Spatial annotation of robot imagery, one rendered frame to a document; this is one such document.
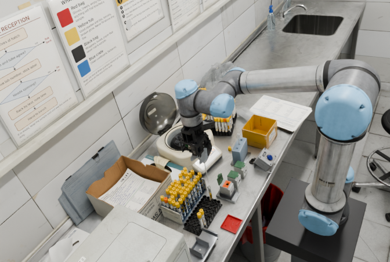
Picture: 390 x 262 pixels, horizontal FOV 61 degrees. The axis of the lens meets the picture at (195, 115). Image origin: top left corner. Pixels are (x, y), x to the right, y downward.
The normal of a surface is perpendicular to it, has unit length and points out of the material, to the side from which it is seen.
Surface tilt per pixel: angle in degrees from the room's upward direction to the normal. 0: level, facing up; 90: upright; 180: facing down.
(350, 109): 84
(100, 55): 94
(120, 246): 0
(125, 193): 1
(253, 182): 0
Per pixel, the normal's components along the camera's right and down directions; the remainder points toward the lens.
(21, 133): 0.83, 0.26
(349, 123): -0.53, 0.47
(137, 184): -0.13, -0.80
